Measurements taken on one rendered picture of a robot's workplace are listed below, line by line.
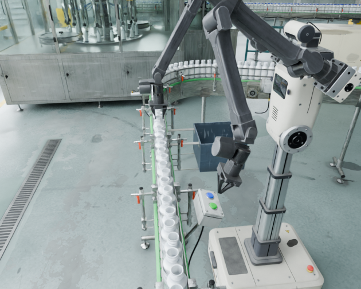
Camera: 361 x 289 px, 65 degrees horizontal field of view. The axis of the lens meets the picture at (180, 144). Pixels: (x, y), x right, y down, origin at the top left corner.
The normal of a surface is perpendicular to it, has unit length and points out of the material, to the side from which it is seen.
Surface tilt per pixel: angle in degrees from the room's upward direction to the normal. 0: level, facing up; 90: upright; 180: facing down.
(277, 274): 0
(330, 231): 0
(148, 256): 0
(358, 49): 90
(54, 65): 90
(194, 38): 90
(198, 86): 90
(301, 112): 101
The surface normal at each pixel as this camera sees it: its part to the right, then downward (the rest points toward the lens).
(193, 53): 0.11, 0.50
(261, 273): 0.00, -0.86
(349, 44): -0.20, 0.50
